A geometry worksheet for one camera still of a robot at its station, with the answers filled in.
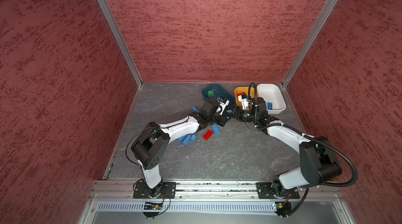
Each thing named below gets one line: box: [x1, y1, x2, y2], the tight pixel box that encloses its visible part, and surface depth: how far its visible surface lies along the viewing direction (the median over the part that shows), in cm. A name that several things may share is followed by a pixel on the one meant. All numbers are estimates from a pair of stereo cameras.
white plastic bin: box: [256, 83, 287, 115], surface depth 115 cm
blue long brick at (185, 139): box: [177, 133, 192, 147], surface depth 91 cm
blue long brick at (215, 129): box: [210, 124, 221, 136], surface depth 96 cm
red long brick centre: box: [203, 129, 215, 142], surface depth 94 cm
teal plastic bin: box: [202, 83, 237, 109], surface depth 115 cm
